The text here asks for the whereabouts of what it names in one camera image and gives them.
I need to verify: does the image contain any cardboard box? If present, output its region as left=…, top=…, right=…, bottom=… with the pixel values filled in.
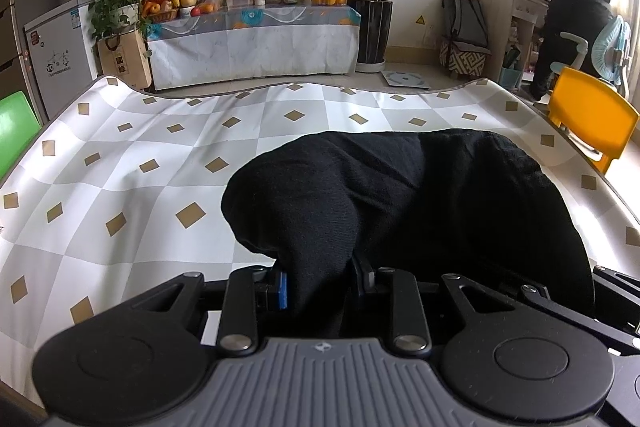
left=97, top=29, right=153, bottom=90

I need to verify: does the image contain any grey backpack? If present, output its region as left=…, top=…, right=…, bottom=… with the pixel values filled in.
left=442, top=0, right=492, bottom=56

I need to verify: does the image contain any light wooden desk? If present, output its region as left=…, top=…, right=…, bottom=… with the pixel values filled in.
left=479, top=0, right=552, bottom=84

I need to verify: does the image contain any grey refrigerator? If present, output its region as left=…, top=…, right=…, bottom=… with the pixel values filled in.
left=0, top=0, right=63, bottom=108

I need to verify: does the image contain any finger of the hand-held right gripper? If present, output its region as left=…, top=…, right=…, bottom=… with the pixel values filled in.
left=519, top=284, right=640, bottom=350
left=591, top=264, right=640, bottom=304

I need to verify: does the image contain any black t-shirt with red print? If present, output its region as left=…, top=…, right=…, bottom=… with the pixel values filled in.
left=221, top=128, right=596, bottom=338

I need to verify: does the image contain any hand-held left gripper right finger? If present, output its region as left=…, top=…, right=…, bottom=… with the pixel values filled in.
left=349, top=256, right=523, bottom=354

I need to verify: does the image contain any yellow plastic chair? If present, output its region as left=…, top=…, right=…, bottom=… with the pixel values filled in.
left=547, top=67, right=640, bottom=175

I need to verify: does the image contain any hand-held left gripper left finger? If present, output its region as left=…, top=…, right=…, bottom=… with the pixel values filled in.
left=127, top=265, right=290, bottom=354

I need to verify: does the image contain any round grey disc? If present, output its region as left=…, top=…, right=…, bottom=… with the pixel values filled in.
left=382, top=71, right=430, bottom=90

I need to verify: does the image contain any white chest freezer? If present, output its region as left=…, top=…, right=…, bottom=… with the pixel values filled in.
left=24, top=0, right=102, bottom=120

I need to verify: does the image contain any green plastic chair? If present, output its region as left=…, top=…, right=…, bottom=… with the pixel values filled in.
left=0, top=91, right=42, bottom=180

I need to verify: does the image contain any light blue office chair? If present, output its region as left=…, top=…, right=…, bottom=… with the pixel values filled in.
left=550, top=14, right=633, bottom=98

